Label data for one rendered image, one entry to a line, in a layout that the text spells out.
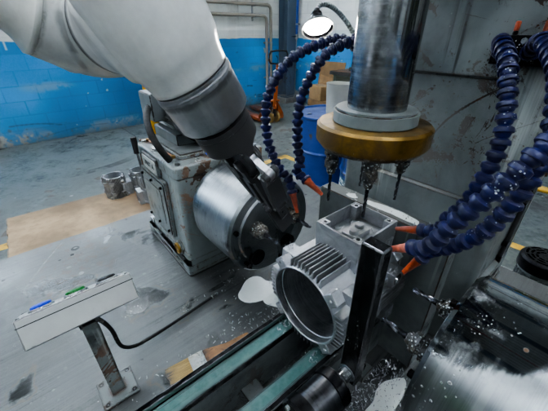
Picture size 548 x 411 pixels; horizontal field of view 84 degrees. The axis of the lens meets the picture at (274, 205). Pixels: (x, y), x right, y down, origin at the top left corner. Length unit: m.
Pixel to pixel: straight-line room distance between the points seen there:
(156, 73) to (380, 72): 0.29
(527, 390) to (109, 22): 0.52
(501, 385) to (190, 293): 0.74
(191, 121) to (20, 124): 5.58
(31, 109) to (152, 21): 5.58
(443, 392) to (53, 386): 0.75
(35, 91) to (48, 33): 5.41
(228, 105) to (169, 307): 0.68
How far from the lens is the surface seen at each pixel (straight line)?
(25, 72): 5.81
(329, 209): 0.73
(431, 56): 0.68
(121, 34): 0.31
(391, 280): 0.61
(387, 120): 0.46
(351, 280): 0.57
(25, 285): 1.20
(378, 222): 0.65
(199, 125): 0.35
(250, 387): 0.70
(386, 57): 0.47
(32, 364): 0.96
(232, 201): 0.69
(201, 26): 0.32
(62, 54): 0.43
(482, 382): 0.45
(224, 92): 0.34
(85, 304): 0.61
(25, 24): 0.43
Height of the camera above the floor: 1.46
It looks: 30 degrees down
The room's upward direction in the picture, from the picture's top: straight up
